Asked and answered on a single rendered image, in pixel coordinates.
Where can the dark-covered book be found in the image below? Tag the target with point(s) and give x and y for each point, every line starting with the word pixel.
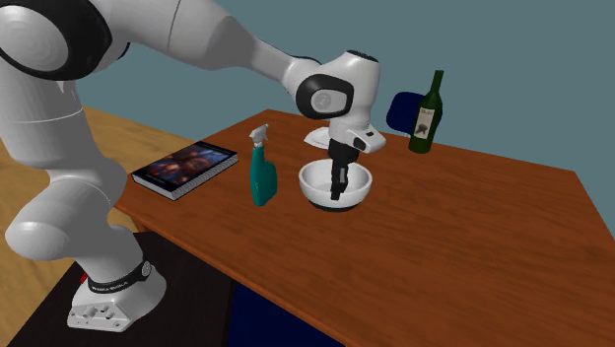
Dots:
pixel 185 168

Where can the teal spray bottle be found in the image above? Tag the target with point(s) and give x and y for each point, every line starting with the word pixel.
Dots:
pixel 263 178

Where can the brown wooden table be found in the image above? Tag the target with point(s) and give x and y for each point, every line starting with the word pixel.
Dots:
pixel 432 230

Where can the white bowl with dark base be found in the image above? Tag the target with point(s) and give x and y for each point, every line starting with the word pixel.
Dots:
pixel 317 185

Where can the green wine bottle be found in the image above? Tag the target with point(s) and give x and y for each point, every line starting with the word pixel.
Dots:
pixel 425 120

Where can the white plate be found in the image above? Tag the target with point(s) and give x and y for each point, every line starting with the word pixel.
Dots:
pixel 317 138

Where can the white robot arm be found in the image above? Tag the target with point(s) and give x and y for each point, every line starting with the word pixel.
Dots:
pixel 57 144

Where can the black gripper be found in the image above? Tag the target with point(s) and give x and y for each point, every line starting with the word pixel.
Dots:
pixel 343 151

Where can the dark robot stand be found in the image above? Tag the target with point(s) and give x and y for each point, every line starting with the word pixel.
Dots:
pixel 192 298

